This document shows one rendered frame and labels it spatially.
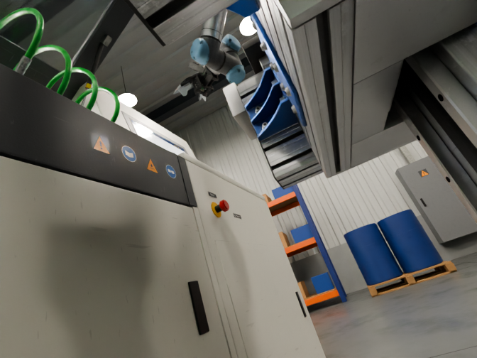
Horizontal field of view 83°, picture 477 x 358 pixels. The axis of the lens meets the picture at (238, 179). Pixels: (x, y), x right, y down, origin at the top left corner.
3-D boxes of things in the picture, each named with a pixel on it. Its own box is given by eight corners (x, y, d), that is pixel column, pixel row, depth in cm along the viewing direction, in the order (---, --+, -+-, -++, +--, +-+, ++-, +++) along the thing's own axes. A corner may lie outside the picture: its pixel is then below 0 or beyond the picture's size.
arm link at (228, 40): (231, 42, 101) (224, 28, 105) (214, 64, 108) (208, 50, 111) (245, 51, 107) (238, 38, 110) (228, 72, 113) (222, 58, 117)
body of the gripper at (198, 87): (194, 95, 118) (209, 75, 111) (187, 80, 120) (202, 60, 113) (206, 98, 123) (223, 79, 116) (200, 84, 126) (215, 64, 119)
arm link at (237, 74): (216, 79, 100) (209, 59, 105) (238, 88, 108) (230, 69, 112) (229, 63, 96) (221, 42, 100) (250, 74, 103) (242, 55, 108)
